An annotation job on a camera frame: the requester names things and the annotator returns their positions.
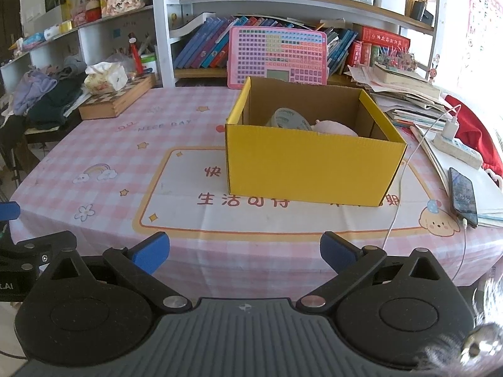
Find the grey fluffy fur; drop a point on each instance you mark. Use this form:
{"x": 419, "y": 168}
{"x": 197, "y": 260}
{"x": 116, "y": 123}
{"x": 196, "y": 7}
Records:
{"x": 444, "y": 355}

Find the pink plush toy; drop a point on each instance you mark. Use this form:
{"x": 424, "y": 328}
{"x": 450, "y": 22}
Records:
{"x": 334, "y": 127}

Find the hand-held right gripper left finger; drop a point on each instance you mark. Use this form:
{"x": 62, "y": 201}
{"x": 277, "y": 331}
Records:
{"x": 151, "y": 249}

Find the white bookshelf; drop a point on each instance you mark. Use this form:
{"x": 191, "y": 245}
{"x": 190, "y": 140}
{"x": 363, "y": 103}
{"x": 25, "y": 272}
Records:
{"x": 163, "y": 27}

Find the wooden chess box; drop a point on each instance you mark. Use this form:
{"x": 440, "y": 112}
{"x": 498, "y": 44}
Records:
{"x": 118, "y": 100}

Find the red stick with white cap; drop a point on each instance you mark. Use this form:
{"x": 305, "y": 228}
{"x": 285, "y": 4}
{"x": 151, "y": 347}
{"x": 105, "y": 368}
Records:
{"x": 136, "y": 57}

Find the pink learning tablet toy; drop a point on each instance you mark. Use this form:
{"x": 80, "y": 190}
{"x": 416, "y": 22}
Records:
{"x": 275, "y": 51}

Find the row of blue books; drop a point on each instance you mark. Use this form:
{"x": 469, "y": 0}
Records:
{"x": 200, "y": 47}

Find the red cardboard box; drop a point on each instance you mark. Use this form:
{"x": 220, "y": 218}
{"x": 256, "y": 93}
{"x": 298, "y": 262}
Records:
{"x": 385, "y": 38}

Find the red cloth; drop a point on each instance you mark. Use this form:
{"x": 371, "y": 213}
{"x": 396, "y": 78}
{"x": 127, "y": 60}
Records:
{"x": 479, "y": 133}

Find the white side shelf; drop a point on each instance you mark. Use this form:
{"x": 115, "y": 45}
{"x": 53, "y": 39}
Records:
{"x": 90, "y": 39}

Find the black box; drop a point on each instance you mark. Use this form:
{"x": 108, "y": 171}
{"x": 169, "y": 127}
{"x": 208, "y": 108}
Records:
{"x": 422, "y": 12}

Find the dark smartphone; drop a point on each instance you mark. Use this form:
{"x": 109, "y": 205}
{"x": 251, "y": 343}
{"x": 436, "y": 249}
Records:
{"x": 463, "y": 196}

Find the floral tissue box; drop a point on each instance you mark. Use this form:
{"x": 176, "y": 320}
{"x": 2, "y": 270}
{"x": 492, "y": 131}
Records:
{"x": 106, "y": 78}

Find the red boxed book set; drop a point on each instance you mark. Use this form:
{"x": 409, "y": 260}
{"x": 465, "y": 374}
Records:
{"x": 359, "y": 54}

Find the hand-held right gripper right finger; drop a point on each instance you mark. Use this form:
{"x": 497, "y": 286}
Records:
{"x": 338, "y": 249}

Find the white jar with green lid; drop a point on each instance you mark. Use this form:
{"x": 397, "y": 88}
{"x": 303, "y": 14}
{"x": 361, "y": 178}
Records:
{"x": 149, "y": 65}

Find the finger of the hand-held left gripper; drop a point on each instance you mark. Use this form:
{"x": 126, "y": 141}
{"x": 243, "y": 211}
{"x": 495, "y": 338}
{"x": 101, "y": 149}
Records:
{"x": 47, "y": 243}
{"x": 10, "y": 210}

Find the stack of papers and books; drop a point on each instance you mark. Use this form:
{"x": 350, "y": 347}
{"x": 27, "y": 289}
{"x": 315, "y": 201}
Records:
{"x": 397, "y": 90}

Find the wall poster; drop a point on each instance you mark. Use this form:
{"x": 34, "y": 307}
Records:
{"x": 483, "y": 27}

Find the assorted small boxes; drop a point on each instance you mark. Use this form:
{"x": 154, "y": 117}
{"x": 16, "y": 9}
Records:
{"x": 88, "y": 11}

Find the white plug charger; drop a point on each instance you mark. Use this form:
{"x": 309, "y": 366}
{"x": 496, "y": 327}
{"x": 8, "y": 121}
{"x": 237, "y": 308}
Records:
{"x": 451, "y": 129}

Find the white power strip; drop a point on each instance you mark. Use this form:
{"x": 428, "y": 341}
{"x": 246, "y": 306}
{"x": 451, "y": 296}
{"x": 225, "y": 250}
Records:
{"x": 459, "y": 153}

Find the yellow cardboard box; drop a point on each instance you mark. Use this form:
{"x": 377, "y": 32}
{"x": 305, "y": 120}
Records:
{"x": 306, "y": 165}

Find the pink checked tablecloth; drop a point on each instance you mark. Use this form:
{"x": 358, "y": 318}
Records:
{"x": 98, "y": 212}

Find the colourful printed box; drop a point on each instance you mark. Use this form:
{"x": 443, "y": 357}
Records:
{"x": 393, "y": 59}

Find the silver bell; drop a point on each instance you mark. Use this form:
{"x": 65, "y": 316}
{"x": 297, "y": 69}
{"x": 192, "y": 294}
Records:
{"x": 481, "y": 341}

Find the pile of clothes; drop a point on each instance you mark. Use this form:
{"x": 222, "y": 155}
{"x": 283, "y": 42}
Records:
{"x": 51, "y": 98}

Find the printed adhesive tape roll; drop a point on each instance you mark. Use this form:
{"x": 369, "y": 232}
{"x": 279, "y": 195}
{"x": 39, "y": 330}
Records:
{"x": 289, "y": 119}

